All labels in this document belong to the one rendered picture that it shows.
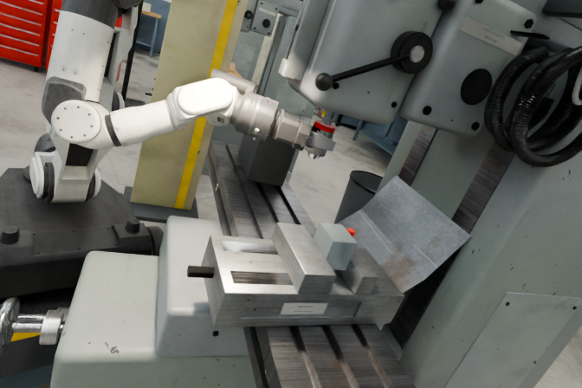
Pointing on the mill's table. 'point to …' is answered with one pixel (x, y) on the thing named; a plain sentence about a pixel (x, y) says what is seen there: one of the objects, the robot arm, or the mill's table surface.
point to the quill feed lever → (405, 52)
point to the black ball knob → (447, 1)
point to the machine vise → (328, 309)
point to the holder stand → (266, 159)
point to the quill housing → (372, 29)
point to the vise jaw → (302, 259)
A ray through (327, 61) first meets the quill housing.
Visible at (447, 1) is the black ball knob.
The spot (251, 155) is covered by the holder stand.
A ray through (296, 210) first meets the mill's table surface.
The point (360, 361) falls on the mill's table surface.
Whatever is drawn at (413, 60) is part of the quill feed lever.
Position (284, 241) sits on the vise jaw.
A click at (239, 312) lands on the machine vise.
